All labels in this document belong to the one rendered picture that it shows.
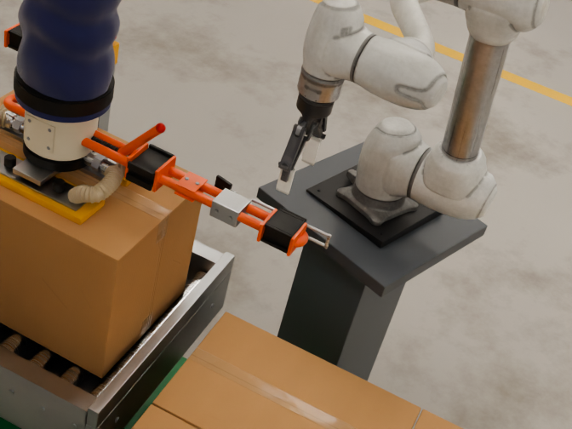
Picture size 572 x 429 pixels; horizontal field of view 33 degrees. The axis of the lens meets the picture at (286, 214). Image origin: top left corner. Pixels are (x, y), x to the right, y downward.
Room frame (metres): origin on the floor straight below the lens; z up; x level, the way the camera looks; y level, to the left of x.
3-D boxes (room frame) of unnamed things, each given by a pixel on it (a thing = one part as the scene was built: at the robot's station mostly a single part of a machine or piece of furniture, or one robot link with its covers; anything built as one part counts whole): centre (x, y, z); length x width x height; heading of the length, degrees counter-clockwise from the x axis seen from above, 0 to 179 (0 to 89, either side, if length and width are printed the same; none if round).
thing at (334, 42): (1.70, -0.01, 1.56); 0.13 x 0.11 x 0.16; 69
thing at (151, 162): (1.78, 0.33, 1.08); 0.10 x 0.08 x 0.06; 163
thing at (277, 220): (1.67, 0.00, 1.08); 0.08 x 0.07 x 0.05; 73
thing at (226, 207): (1.72, 0.13, 1.07); 0.07 x 0.07 x 0.04; 73
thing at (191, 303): (1.77, 0.22, 0.58); 0.70 x 0.03 x 0.06; 164
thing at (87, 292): (1.86, 0.56, 0.75); 0.60 x 0.40 x 0.40; 73
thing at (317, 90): (1.71, 0.00, 1.45); 0.09 x 0.09 x 0.06
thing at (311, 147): (1.77, -0.02, 1.24); 0.03 x 0.01 x 0.07; 74
